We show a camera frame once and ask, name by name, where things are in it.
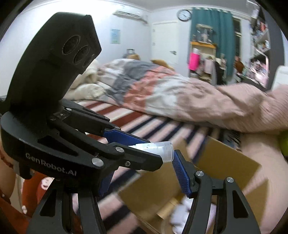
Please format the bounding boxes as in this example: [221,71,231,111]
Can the brown cardboard box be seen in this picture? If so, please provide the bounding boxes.
[119,138,267,233]

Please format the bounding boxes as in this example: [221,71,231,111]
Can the cream fluffy blanket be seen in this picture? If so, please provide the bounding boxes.
[64,59,105,100]

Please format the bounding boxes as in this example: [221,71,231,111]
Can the pink ribbed duvet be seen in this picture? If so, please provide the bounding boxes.
[97,59,287,133]

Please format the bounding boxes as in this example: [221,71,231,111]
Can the teal curtain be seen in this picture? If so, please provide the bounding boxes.
[190,8,235,77]

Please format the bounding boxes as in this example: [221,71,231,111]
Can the white door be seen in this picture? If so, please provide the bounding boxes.
[151,21,179,66]

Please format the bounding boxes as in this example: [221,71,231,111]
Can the blue wall poster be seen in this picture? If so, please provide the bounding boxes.
[110,29,121,44]

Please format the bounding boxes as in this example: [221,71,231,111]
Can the green plush pillow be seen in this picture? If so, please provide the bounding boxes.
[279,131,288,158]

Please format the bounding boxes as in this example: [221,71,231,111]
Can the round wall clock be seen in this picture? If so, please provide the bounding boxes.
[177,9,192,22]

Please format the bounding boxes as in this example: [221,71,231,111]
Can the clear plastic tube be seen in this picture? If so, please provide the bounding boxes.
[130,141,174,163]

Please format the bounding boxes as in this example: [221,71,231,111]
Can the person's left hand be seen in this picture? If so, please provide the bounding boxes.
[0,142,16,198]

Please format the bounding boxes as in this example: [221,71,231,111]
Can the yellow top wooden shelf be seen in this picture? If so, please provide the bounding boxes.
[188,41,226,86]

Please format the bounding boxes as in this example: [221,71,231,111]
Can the white air conditioner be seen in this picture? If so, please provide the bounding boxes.
[113,10,148,24]

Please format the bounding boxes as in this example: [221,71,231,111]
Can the red monkey print garment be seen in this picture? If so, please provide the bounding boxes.
[1,172,54,233]

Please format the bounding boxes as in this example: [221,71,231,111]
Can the white bed headboard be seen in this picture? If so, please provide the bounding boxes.
[271,65,288,90]

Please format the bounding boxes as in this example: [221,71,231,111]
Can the pink shopping bag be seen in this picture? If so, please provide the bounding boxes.
[188,52,200,71]

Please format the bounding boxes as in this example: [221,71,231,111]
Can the grey shelving unit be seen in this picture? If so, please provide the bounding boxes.
[242,6,285,91]

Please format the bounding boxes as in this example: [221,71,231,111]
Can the pink ribbed pillow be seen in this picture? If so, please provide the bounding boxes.
[241,133,287,233]

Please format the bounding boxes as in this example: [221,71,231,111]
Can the striped pink bed sheet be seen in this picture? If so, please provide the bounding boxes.
[79,101,227,233]

